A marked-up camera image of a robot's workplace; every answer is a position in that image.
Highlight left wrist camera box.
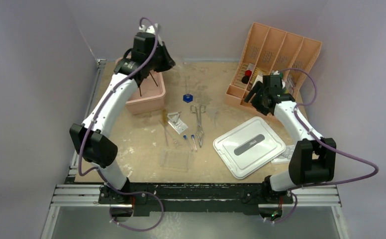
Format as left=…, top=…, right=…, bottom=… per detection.
left=139, top=23, right=161, bottom=35

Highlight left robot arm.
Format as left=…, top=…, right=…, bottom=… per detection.
left=69, top=27, right=175, bottom=204

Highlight brown bristle tube brush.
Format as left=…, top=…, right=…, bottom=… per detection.
left=161, top=109, right=169, bottom=146

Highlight metal crucible tongs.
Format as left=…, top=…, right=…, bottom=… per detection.
left=190, top=104, right=206, bottom=148

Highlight pink four-slot file organizer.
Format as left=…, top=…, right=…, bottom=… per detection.
left=225, top=22, right=322, bottom=115

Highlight black wire tripod ring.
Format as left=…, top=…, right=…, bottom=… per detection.
left=138, top=71, right=159, bottom=97

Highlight white paper packet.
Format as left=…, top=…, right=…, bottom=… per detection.
left=168, top=119, right=188, bottom=134

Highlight white instruction box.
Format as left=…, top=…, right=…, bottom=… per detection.
left=252, top=71, right=263, bottom=88

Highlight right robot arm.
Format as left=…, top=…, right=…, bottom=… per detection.
left=244, top=75, right=337, bottom=203

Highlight pink plastic bin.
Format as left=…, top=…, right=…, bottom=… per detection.
left=125, top=71, right=166, bottom=115

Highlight printed paper sheet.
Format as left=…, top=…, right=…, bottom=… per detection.
left=271, top=145, right=295, bottom=164

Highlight clay pipe triangle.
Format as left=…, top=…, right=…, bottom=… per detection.
left=167, top=112, right=181, bottom=124

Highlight clear plastic funnel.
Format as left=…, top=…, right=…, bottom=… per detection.
left=206, top=107, right=222, bottom=127

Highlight graduated cylinder blue base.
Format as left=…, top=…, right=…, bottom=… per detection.
left=183, top=76, right=193, bottom=103

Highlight aluminium frame rail base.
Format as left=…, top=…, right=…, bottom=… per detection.
left=42, top=62, right=346, bottom=239

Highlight white plastic lid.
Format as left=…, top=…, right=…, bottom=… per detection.
left=213, top=117, right=287, bottom=180

